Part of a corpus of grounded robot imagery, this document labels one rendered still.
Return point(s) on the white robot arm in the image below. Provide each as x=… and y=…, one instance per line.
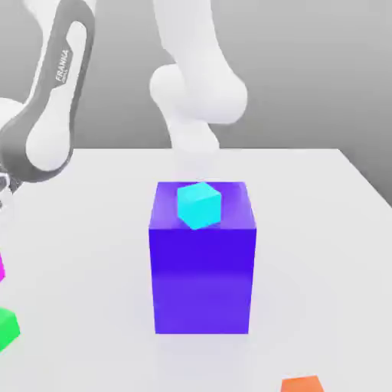
x=196, y=92

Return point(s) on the small cyan cube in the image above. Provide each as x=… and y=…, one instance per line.
x=199, y=206

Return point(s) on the small magenta cube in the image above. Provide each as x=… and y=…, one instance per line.
x=1, y=269

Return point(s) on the small orange cube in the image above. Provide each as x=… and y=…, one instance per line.
x=301, y=385

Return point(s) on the small green cube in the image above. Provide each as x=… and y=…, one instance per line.
x=6, y=327

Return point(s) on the large blue box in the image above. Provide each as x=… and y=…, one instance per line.
x=202, y=281

